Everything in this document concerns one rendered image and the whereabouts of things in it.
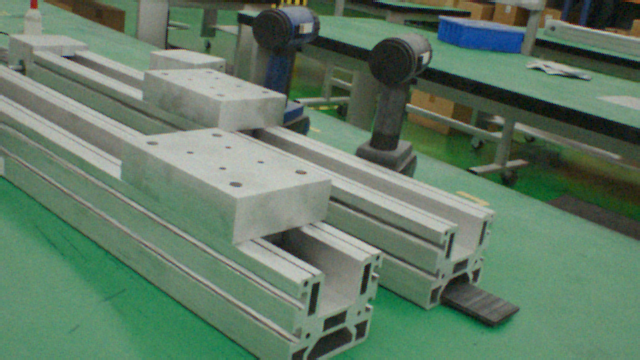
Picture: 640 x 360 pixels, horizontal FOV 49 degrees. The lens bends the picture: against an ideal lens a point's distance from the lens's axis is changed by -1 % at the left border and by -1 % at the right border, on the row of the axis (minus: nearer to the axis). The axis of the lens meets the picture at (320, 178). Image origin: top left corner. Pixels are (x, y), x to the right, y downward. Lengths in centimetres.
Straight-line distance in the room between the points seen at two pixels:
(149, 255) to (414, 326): 25
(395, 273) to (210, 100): 31
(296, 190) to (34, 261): 26
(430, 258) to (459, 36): 237
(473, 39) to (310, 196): 244
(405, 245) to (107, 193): 29
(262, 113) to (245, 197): 36
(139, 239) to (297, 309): 21
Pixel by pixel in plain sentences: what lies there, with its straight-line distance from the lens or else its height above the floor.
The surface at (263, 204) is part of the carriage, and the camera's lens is 56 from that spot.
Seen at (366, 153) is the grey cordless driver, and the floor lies 84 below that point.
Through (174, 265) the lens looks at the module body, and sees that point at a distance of 63.
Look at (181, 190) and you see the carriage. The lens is 59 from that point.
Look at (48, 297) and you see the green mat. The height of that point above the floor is 78.
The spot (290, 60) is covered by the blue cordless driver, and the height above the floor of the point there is 92.
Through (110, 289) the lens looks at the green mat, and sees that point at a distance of 66.
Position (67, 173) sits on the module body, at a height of 84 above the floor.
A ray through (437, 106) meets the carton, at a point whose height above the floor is 17.
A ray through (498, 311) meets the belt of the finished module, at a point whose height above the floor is 79.
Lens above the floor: 110
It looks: 18 degrees down
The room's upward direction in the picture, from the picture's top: 9 degrees clockwise
